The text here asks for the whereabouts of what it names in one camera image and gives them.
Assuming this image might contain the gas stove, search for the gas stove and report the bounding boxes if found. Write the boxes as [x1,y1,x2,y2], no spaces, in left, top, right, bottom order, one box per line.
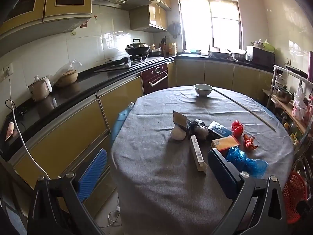
[93,56,164,72]

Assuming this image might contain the long wooden stick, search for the long wooden stick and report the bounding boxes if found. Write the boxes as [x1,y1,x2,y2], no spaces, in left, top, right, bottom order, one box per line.
[213,89,276,131]

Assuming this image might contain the steel pot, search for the steel pot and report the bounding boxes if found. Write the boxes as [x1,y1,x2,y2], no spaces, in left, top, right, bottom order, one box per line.
[274,86,294,103]

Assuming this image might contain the clear plastic bag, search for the clear plastic bag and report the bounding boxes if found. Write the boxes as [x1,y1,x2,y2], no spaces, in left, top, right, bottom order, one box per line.
[59,59,82,75]

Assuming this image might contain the small yellow wall cabinet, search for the small yellow wall cabinet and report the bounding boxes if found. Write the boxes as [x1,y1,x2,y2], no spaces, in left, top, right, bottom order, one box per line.
[130,4,168,33]

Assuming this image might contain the cardboard piece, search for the cardboard piece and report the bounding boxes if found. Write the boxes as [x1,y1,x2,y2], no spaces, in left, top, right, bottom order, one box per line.
[173,111,189,129]

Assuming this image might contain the black plastic bag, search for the black plastic bag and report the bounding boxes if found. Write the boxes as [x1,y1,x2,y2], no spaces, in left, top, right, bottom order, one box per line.
[187,119,209,140]

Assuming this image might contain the white paper ball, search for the white paper ball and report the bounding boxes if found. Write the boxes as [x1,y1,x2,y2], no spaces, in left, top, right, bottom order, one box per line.
[170,126,187,141]

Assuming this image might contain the knife block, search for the knife block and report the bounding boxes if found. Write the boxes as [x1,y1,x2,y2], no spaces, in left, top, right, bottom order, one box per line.
[159,36,169,54]

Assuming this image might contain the metal storage rack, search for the metal storage rack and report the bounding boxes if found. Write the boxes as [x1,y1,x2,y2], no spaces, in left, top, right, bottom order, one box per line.
[263,65,313,201]

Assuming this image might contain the blue plastic bag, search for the blue plastic bag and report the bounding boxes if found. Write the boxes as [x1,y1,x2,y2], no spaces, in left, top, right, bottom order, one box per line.
[226,147,269,178]

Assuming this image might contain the white slow cooker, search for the white slow cooker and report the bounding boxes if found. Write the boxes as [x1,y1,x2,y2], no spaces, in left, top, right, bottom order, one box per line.
[27,75,53,102]

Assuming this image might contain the long white box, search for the long white box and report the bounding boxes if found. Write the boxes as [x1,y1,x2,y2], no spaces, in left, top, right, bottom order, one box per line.
[190,135,208,174]

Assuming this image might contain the red plastic basket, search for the red plastic basket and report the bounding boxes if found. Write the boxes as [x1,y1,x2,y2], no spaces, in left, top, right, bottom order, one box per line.
[282,171,308,224]

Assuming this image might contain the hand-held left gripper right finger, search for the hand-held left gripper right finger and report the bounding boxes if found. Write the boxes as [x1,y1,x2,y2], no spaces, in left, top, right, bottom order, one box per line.
[207,148,287,235]

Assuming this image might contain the white cable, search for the white cable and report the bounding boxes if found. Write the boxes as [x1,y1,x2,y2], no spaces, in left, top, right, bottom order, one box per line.
[7,72,120,228]

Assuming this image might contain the small wall fan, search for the small wall fan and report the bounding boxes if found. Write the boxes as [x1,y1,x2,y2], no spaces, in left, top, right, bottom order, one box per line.
[168,21,181,38]

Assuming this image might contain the window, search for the window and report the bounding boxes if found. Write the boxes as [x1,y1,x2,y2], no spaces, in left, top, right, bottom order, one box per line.
[177,0,242,52]

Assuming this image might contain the orange box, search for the orange box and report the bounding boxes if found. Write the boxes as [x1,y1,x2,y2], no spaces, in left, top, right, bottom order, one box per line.
[211,136,241,152]

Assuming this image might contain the table with grey cloth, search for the table with grey cloth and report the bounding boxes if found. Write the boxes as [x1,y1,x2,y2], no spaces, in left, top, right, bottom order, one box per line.
[111,86,295,235]

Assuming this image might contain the blue box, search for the blue box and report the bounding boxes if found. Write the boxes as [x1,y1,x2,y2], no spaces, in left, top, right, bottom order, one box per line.
[208,121,233,137]

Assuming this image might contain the woven basket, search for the woven basket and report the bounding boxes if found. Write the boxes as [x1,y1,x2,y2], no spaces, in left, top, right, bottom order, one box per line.
[55,70,78,88]

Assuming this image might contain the pink white plastic bag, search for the pink white plastic bag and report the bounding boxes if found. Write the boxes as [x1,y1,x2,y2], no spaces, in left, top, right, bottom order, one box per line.
[292,86,309,120]

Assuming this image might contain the black power cable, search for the black power cable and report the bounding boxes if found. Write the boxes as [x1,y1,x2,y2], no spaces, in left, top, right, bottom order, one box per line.
[5,99,25,120]

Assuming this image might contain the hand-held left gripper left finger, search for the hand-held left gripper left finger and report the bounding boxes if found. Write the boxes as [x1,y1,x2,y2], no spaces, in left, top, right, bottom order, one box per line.
[27,148,108,235]

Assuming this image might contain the picture front upper cabinets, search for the picture front upper cabinets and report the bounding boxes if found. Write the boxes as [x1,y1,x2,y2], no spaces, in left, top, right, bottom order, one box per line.
[0,0,93,54]

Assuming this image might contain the white bowl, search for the white bowl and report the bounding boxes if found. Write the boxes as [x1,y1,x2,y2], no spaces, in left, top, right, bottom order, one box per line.
[195,84,213,97]

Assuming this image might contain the paper cup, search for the paper cup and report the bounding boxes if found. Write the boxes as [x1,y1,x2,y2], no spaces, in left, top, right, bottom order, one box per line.
[5,122,15,141]

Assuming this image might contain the wall socket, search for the wall socket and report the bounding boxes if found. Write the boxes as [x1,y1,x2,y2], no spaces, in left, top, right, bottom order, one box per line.
[0,63,14,81]

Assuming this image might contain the black wok with lid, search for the black wok with lid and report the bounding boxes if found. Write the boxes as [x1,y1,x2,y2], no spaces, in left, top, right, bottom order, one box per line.
[125,38,150,55]

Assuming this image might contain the large metal tray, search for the large metal tray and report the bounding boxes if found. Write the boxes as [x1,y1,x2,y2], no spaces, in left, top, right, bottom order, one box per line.
[208,50,231,59]

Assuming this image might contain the black microwave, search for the black microwave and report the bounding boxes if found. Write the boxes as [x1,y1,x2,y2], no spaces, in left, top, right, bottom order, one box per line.
[246,46,275,67]

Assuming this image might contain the red gold wrapper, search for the red gold wrapper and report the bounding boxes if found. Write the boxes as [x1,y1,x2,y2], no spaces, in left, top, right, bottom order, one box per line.
[243,134,258,150]

